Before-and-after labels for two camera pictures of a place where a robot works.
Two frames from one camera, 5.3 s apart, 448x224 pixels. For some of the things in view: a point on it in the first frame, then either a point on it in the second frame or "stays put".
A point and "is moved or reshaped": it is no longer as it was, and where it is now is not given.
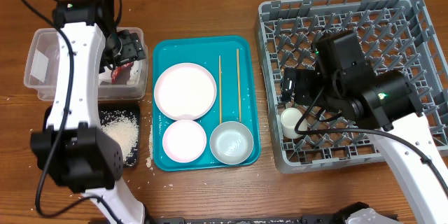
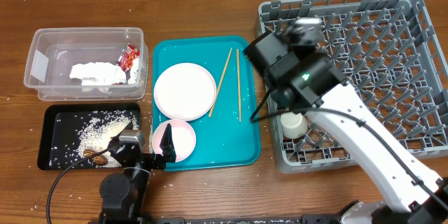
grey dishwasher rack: x=396 y=33 stays put
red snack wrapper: x=120 y=74 is moved or reshaped
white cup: x=289 y=118 stays put
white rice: x=123 y=127 is moved or reshaped
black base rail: x=321 y=219 stays put
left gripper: x=134 y=48 to x=169 y=154
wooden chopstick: x=238 y=85 stays put
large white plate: x=185 y=92 stays put
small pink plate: x=184 y=141 is moved or reshaped
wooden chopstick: x=220 y=90 is moved or reshaped
